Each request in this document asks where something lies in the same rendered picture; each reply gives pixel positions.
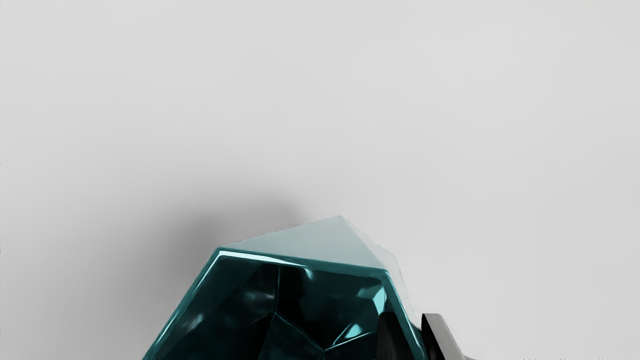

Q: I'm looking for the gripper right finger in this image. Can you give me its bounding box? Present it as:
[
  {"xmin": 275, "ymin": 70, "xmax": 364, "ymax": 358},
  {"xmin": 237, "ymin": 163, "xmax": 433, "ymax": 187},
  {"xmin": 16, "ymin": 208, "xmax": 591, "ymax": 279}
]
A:
[{"xmin": 421, "ymin": 313, "xmax": 477, "ymax": 360}]

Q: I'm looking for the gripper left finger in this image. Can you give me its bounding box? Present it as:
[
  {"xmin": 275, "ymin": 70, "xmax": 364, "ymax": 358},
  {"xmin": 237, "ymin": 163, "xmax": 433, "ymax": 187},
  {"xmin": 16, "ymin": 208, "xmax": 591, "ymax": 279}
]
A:
[{"xmin": 375, "ymin": 311, "xmax": 416, "ymax": 360}]

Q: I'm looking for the teal faceted mug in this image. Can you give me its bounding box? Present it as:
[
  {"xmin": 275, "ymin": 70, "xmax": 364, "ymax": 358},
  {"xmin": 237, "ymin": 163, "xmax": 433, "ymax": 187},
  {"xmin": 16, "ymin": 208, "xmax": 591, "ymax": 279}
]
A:
[{"xmin": 142, "ymin": 215, "xmax": 429, "ymax": 360}]

